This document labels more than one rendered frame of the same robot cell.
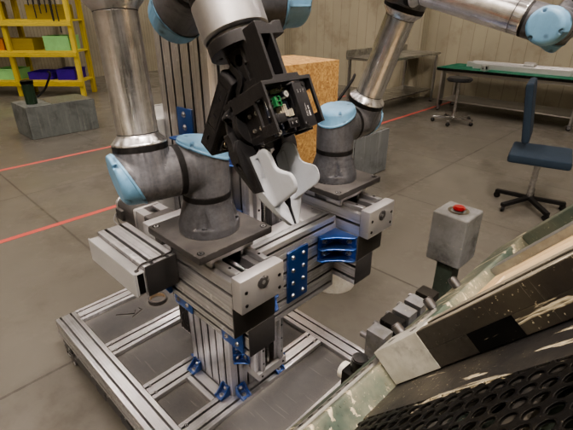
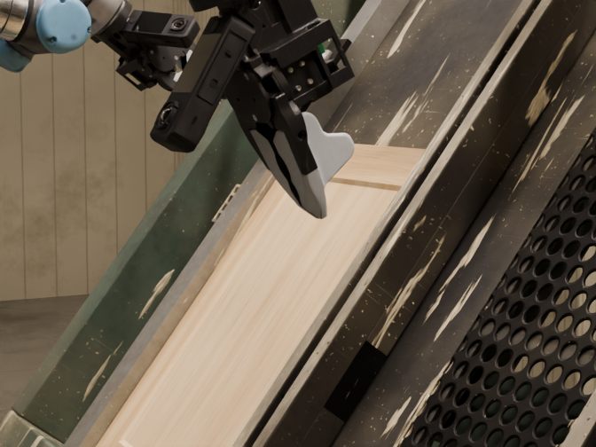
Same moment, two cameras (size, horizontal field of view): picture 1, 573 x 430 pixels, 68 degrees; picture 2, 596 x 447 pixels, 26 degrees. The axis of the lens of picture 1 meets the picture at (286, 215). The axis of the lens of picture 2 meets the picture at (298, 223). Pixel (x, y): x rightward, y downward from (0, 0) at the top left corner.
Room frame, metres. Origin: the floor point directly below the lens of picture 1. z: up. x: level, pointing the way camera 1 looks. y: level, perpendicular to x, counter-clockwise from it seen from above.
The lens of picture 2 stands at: (0.14, 1.02, 1.41)
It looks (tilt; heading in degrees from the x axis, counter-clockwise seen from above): 6 degrees down; 288
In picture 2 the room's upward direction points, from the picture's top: straight up
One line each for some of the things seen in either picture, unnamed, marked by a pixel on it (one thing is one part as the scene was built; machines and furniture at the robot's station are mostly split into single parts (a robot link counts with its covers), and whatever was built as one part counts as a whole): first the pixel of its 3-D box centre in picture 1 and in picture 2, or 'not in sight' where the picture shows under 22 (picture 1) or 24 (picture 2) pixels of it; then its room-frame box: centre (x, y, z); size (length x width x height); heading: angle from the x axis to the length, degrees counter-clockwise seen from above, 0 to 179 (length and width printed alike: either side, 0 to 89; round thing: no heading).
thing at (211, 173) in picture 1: (201, 164); not in sight; (0.95, 0.20, 1.20); 0.13 x 0.12 x 0.14; 122
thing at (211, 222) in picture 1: (208, 208); not in sight; (0.96, 0.19, 1.09); 0.15 x 0.15 x 0.10
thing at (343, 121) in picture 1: (337, 125); not in sight; (1.32, -0.16, 1.20); 0.13 x 0.12 x 0.14; 140
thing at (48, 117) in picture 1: (54, 100); not in sight; (5.84, 3.12, 0.42); 0.88 x 0.72 x 0.84; 136
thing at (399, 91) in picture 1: (393, 78); not in sight; (7.57, -1.83, 0.47); 1.83 x 0.69 x 0.94; 136
